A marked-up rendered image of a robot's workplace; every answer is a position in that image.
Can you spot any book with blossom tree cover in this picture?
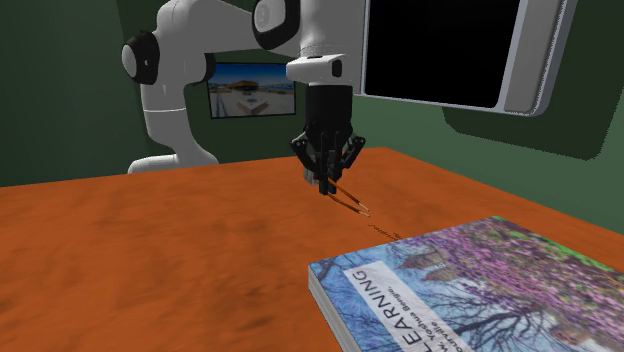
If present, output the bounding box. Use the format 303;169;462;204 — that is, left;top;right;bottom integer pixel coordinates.
307;215;624;352

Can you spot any wall picture of beach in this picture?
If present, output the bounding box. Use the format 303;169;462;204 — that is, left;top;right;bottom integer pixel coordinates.
206;61;298;120

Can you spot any white framed dark window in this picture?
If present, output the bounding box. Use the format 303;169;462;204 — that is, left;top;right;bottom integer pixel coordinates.
360;0;580;118

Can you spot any orange chopstick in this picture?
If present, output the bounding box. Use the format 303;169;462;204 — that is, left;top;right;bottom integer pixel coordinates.
328;178;371;213
327;192;371;219

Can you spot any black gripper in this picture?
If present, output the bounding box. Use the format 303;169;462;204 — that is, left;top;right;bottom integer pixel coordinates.
290;84;367;196

